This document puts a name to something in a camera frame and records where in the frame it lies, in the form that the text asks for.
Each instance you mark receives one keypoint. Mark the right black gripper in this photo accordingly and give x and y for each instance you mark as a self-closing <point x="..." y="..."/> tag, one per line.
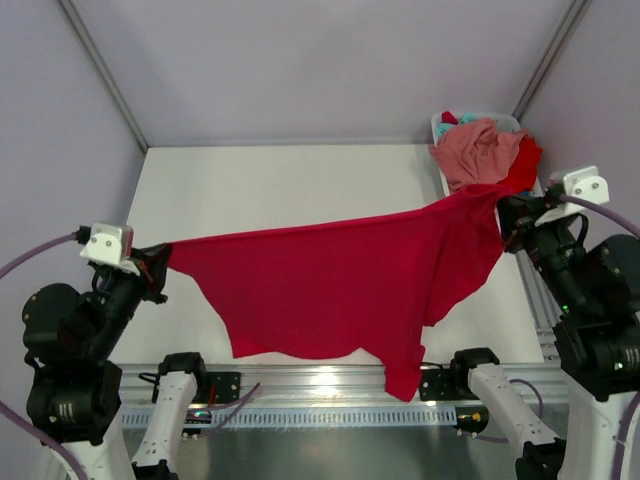
<point x="515" y="211"/>

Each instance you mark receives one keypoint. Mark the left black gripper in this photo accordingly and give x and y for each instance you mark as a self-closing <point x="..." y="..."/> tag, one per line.
<point x="152" y="264"/>

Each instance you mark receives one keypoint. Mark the crimson red t shirt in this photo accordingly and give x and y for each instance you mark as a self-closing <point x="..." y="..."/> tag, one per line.
<point x="324" y="291"/>

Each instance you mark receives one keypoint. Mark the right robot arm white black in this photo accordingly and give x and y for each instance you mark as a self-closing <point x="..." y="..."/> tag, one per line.
<point x="588" y="257"/>

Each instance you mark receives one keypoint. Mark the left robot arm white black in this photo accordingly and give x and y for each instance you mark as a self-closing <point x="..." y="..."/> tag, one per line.
<point x="74" y="402"/>

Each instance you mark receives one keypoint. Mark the bright red t shirt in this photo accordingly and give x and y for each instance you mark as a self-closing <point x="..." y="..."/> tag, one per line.
<point x="522" y="167"/>

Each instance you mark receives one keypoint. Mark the salmon pink t shirt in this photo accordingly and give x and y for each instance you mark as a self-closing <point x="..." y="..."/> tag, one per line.
<point x="476" y="153"/>

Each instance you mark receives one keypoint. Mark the left controller board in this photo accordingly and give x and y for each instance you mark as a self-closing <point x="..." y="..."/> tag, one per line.
<point x="197" y="421"/>

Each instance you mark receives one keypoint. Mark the controller board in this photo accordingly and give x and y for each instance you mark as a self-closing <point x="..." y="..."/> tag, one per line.
<point x="197" y="421"/>
<point x="471" y="420"/>

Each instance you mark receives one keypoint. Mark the right controller board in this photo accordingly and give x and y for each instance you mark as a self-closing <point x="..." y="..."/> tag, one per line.
<point x="471" y="420"/>

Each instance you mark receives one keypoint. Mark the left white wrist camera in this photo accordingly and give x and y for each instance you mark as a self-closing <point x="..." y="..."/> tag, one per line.
<point x="111" y="245"/>

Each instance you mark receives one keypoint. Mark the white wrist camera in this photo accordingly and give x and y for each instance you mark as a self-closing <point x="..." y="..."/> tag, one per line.
<point x="583" y="183"/>
<point x="111" y="245"/>

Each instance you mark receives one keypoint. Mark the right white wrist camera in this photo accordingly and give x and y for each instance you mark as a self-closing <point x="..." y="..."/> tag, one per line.
<point x="583" y="183"/>

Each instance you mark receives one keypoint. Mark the aluminium side rail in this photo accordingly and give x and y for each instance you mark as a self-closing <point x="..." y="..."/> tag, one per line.
<point x="543" y="307"/>

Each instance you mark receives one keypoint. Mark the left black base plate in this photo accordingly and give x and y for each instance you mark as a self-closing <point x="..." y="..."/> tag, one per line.
<point x="220" y="388"/>

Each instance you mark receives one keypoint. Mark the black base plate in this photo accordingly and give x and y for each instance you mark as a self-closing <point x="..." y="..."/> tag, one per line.
<point x="443" y="383"/>
<point x="220" y="388"/>

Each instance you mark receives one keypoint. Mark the aluminium front rail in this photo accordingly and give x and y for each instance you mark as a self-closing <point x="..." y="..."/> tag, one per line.
<point x="284" y="386"/>

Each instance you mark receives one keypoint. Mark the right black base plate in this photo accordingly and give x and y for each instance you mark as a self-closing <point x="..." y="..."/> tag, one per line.
<point x="443" y="383"/>

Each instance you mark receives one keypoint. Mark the right corner aluminium post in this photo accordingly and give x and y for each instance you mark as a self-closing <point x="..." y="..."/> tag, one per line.
<point x="562" y="34"/>

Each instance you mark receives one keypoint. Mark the corner aluminium post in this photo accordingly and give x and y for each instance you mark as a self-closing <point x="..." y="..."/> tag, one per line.
<point x="94" y="56"/>
<point x="562" y="34"/>

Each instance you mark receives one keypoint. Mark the left corner aluminium post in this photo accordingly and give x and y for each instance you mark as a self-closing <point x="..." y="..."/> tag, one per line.
<point x="94" y="56"/>

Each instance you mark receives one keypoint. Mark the grey slotted cable duct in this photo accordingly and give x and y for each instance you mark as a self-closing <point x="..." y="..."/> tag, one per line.
<point x="333" y="417"/>

